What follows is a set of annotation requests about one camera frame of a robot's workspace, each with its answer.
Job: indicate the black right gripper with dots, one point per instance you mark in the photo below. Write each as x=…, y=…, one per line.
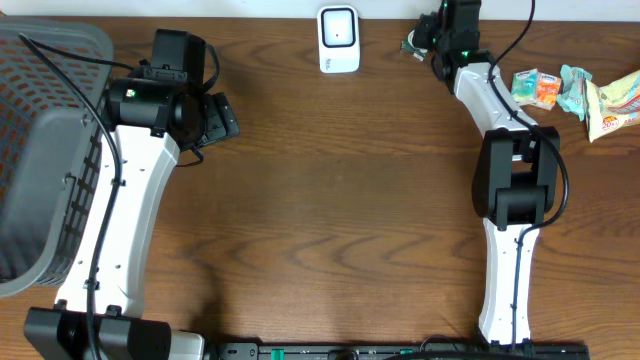
x=419, y=33

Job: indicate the teal snack packet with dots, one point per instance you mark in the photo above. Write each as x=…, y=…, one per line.
x=572, y=97

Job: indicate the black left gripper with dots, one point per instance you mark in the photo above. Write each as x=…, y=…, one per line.
x=220, y=121

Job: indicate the grey plastic shopping basket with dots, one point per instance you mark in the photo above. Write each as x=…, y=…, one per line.
x=50, y=147

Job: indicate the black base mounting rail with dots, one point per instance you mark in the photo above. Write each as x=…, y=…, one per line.
x=440, y=349

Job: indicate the white barcode scanner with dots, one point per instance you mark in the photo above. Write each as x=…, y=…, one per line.
x=338, y=39

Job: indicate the orange Kleenex tissue pack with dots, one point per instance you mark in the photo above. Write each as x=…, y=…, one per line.
x=547, y=90

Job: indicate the green white round tin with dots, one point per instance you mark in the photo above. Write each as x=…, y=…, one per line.
x=408, y=47

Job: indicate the teal Kleenex tissue pack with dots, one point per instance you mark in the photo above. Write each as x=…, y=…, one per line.
x=524, y=87

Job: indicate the white blue snack bag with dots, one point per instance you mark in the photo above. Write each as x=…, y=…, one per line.
x=612, y=107

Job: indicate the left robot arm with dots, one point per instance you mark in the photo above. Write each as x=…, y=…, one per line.
x=164, y=106

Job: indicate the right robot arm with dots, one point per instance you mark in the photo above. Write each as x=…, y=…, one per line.
x=514, y=183

